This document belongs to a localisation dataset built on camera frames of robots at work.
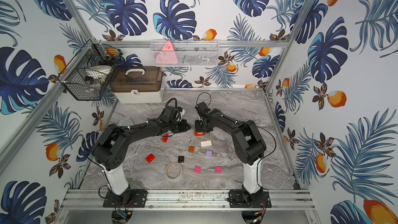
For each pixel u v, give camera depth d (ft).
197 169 2.70
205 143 2.98
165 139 3.09
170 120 2.49
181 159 2.81
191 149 2.95
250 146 1.68
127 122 3.32
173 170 2.74
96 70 2.62
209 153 2.88
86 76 2.80
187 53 3.03
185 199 2.46
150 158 2.86
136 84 3.39
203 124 2.67
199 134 3.11
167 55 2.94
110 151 1.61
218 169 2.68
